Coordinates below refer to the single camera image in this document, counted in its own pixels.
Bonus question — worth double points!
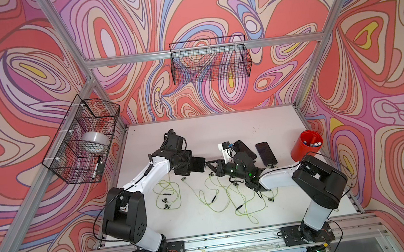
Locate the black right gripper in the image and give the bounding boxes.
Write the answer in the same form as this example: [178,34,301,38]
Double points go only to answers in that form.
[205,156,248,186]

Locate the green earphone cable plug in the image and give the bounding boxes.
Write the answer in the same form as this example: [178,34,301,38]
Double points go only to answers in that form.
[256,189,279,203]

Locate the red plastic cup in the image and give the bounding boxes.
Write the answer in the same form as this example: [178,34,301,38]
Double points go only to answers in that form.
[291,130,324,162]

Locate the left wire basket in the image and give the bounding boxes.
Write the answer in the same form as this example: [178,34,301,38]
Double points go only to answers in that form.
[42,95,121,185]

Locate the blue-cased smartphone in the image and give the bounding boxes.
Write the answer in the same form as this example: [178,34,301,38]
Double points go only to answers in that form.
[255,142,278,167]

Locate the grey-edged smartphone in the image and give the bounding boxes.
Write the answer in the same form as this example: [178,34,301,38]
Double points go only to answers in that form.
[190,157,206,173]

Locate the wire basket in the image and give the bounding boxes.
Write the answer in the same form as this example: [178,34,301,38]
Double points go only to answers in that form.
[169,33,252,85]
[42,95,121,185]

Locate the green earphones set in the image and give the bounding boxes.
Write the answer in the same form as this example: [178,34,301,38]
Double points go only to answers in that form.
[181,175,268,225]
[151,171,222,213]

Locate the black smartphone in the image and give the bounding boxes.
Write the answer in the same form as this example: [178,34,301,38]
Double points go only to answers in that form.
[233,140,257,161]

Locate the white tape roll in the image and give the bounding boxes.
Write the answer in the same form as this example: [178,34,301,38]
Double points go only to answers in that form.
[80,131,109,154]

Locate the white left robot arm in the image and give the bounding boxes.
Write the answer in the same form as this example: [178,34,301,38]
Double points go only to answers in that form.
[102,129,206,252]

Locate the back wire basket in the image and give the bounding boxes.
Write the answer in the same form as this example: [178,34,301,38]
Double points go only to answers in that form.
[169,33,252,85]

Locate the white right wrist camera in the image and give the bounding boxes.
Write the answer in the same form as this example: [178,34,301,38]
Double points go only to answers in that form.
[218,141,235,163]

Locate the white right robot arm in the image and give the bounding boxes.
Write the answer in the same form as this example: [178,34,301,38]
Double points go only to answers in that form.
[205,152,348,244]

